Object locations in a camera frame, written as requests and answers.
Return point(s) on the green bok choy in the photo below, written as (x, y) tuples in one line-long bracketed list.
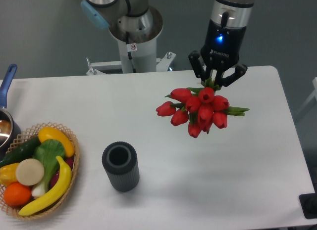
[(46, 153)]

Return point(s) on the purple red vegetable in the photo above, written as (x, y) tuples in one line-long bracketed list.
[(69, 161)]

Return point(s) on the yellow banana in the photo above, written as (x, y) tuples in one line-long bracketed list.
[(54, 194)]

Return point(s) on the blue handled saucepan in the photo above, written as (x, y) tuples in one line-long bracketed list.
[(9, 130)]

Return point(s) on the black device at table edge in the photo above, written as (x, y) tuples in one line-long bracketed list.
[(309, 205)]

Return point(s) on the woven wicker basket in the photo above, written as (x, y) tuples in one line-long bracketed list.
[(23, 137)]

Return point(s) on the red tulip bouquet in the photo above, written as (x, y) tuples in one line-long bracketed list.
[(200, 108)]

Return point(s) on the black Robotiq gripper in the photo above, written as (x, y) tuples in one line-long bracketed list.
[(219, 52)]

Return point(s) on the yellow squash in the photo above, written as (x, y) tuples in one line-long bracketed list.
[(47, 133)]

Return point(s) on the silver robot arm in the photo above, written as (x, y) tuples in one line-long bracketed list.
[(136, 25)]

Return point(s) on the round beige biscuit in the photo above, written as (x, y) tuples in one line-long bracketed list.
[(29, 172)]

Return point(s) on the white frame at right edge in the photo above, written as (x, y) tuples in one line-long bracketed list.
[(308, 104)]

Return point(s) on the orange fruit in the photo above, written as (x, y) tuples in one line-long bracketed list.
[(17, 194)]

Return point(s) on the dark grey ribbed vase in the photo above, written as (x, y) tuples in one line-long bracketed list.
[(120, 163)]

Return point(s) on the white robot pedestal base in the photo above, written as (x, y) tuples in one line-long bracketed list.
[(134, 58)]

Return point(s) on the green cucumber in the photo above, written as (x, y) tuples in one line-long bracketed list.
[(22, 152)]

